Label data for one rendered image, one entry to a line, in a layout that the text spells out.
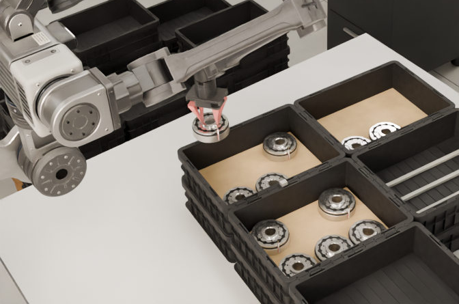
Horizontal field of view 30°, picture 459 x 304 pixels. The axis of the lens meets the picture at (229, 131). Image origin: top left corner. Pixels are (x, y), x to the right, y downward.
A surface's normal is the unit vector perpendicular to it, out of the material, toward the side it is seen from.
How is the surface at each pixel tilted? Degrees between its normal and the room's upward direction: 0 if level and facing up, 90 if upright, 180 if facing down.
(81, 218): 0
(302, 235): 0
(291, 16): 54
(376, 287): 0
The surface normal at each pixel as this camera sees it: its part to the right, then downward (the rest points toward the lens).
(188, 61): -0.10, 0.07
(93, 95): 0.55, 0.51
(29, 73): -0.07, -0.77
